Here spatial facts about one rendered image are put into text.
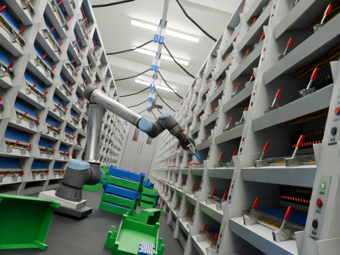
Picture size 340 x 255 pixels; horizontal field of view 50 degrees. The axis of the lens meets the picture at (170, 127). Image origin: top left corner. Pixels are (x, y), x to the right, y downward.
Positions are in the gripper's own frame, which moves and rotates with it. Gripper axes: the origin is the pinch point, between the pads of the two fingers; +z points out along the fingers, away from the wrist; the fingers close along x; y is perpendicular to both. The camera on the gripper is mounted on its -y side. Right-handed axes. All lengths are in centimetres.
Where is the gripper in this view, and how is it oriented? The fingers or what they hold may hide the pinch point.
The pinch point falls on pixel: (195, 153)
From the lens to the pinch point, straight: 267.3
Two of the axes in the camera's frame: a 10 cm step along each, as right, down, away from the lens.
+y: -1.6, 2.0, -9.7
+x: 7.6, -6.0, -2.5
